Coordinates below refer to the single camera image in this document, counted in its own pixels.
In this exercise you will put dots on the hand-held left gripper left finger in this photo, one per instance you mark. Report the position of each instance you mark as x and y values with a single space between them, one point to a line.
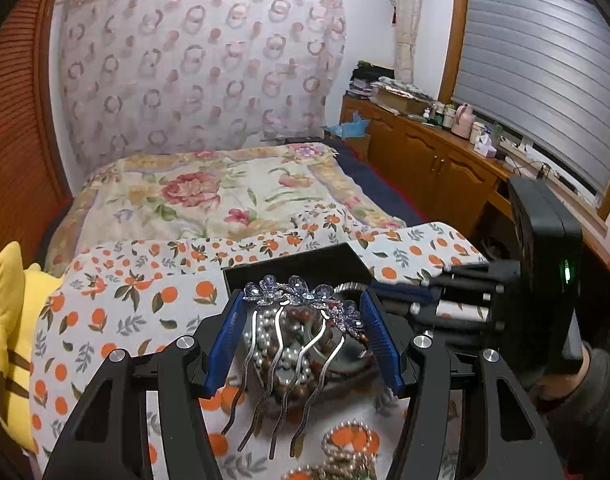
225 355

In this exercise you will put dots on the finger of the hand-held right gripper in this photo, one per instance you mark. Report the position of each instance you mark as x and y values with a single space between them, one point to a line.
435 327
410 292

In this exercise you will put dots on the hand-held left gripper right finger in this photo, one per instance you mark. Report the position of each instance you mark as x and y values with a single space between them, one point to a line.
382 345

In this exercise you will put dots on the purple flower hair comb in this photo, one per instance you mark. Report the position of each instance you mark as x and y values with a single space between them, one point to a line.
305 295

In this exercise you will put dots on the black storage box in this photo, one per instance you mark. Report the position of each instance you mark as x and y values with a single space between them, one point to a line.
295 265

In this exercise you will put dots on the person's right forearm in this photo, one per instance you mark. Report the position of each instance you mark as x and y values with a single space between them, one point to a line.
590 420

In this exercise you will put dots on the person's right hand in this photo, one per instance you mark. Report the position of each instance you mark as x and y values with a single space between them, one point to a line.
555 389

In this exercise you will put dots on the orange print tablecloth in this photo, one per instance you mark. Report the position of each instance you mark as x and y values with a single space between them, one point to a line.
135 300

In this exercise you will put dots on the navy bed sheet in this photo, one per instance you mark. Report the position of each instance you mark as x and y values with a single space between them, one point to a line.
385 185

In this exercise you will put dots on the short pearl strand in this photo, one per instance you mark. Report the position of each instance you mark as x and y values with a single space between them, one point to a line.
335 452

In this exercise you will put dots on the white power strip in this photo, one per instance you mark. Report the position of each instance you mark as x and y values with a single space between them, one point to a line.
514 146

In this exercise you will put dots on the pink tissue box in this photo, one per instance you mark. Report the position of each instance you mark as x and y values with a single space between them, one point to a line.
485 147

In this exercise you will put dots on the green bottle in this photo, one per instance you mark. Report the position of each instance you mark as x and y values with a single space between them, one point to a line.
496 131

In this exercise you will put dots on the wooden cabinet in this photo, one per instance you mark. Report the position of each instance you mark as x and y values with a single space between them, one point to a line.
435 155

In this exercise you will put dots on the pink thermos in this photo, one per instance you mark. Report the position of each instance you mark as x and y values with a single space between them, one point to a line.
463 121

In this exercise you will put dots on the floral blanket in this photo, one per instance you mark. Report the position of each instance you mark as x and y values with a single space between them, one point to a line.
195 195

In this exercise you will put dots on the blue plastic bag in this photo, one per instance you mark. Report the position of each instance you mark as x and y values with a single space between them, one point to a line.
354 126

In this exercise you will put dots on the grey window blind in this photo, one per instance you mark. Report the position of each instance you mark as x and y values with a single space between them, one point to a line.
535 70

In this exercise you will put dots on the cardboard box with floral cloth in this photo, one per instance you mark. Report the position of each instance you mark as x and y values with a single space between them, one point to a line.
400 97

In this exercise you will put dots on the yellow plush toy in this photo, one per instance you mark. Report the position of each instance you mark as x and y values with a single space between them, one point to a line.
15 320

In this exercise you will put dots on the stack of folded clothes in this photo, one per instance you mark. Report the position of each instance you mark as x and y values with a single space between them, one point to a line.
370 80

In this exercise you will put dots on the beige side curtain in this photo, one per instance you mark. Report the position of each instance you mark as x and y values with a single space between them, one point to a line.
407 35

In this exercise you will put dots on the circle pattern curtain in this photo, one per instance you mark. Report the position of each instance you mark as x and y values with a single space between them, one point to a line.
200 70

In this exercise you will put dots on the wooden slatted wardrobe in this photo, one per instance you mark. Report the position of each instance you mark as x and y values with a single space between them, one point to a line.
15 135

